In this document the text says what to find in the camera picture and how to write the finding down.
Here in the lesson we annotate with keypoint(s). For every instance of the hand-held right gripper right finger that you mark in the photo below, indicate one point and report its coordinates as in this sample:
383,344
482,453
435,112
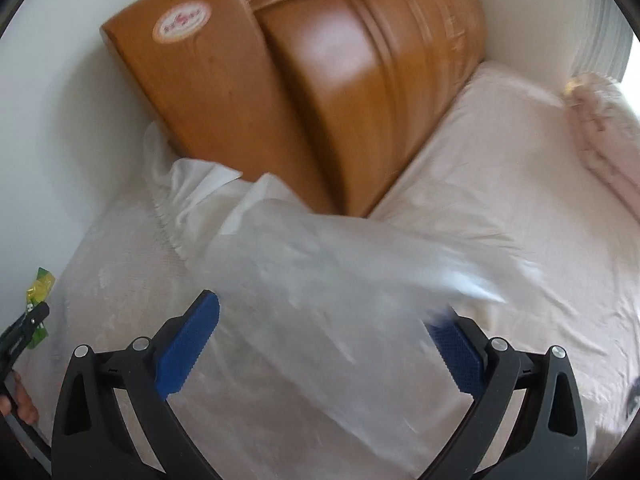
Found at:
460,357

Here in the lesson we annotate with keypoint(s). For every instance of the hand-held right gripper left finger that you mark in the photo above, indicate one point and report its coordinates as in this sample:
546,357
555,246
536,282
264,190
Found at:
190,342

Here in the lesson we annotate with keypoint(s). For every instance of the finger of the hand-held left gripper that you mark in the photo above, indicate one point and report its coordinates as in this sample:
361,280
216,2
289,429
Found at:
22,330

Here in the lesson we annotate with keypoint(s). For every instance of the yellow green snack wrapper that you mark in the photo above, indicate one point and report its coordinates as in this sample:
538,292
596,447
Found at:
41,282

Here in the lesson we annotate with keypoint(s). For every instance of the clear plastic sheet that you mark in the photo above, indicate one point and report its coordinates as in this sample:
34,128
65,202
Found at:
325,280

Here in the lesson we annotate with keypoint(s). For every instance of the person's left hand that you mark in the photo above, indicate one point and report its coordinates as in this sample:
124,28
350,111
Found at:
25,405

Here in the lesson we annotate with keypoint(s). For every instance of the bed with pink sheet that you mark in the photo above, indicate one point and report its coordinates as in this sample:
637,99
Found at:
500,235

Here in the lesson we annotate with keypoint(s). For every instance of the carved wooden headboard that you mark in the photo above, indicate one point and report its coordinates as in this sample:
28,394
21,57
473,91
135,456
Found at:
350,85

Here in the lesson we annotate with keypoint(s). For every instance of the white pleated curtain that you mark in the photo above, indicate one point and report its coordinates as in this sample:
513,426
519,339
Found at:
605,30

